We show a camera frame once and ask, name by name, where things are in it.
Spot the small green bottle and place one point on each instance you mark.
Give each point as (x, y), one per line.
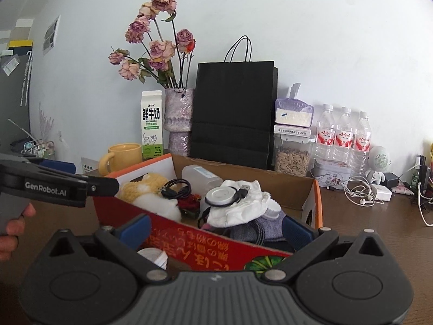
(415, 179)

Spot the dark grey cabinet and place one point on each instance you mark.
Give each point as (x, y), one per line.
(13, 108)

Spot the black power adapter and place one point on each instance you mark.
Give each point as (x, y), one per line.
(391, 180)

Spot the white bottle cap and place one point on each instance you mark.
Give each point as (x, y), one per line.
(152, 256)

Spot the black paper bag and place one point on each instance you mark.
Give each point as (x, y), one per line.
(233, 115)

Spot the white wall socket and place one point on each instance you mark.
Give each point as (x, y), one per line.
(60, 136)

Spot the round white charger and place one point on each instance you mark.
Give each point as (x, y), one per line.
(220, 196)

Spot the pink black small item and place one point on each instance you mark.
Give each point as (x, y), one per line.
(203, 221)

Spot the red label water bottle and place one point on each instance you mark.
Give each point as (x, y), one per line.
(325, 138)
(362, 140)
(344, 138)

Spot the transparent hanging stick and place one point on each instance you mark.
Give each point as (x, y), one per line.
(26, 78)

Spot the clear seed container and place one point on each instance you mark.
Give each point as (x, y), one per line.
(291, 160)

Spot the white printed tin box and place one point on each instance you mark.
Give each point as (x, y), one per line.
(333, 176)

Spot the purple tissue pack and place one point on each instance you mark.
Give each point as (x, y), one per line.
(292, 115)

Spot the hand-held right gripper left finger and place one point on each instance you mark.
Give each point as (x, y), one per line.
(137, 227)

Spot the red cardboard box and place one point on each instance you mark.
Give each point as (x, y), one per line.
(203, 243)

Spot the grey cloth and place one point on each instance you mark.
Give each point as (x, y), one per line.
(267, 226)

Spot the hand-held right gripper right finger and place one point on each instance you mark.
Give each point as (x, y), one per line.
(297, 232)

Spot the purple glitter vase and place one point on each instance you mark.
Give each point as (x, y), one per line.
(179, 111)

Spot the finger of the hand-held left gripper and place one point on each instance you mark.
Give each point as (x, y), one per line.
(57, 166)
(101, 187)

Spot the white green milk carton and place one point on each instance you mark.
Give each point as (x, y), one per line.
(151, 118)

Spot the white earphones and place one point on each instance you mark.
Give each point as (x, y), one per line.
(362, 201)

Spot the red fabric item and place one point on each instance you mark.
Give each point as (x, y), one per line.
(187, 204)

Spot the wall poster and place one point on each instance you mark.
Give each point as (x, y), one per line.
(51, 35)

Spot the black device stand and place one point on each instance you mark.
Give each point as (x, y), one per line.
(424, 176)

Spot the white robot figure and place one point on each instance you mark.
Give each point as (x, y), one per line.
(380, 159)

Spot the dried rose bouquet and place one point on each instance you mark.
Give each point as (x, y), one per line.
(159, 49)

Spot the white cloth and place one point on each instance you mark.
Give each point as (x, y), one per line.
(250, 206)

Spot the person's left hand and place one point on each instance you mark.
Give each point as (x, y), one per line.
(13, 226)

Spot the yellow white plush toy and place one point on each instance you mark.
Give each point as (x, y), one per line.
(145, 186)

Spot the pink card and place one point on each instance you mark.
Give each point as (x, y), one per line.
(402, 189)

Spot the clear plastic container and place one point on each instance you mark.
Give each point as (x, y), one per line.
(196, 179)

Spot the yellow mug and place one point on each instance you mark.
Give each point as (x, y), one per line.
(125, 155)

